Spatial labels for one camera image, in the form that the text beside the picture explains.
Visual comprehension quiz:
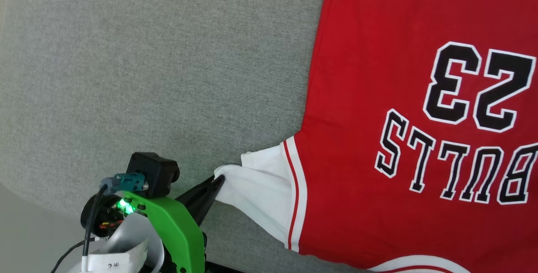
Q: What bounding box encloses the teal plug left camera cable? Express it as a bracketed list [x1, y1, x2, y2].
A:
[82, 172, 149, 263]

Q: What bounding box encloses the white paper label tag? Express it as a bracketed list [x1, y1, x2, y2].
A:
[83, 249, 148, 273]

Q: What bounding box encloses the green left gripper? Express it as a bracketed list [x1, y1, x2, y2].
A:
[80, 175, 226, 273]

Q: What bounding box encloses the red and white basketball jersey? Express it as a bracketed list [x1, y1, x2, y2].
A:
[214, 0, 538, 273]

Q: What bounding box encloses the grey fabric sofa surface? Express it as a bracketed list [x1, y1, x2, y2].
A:
[0, 0, 370, 273]

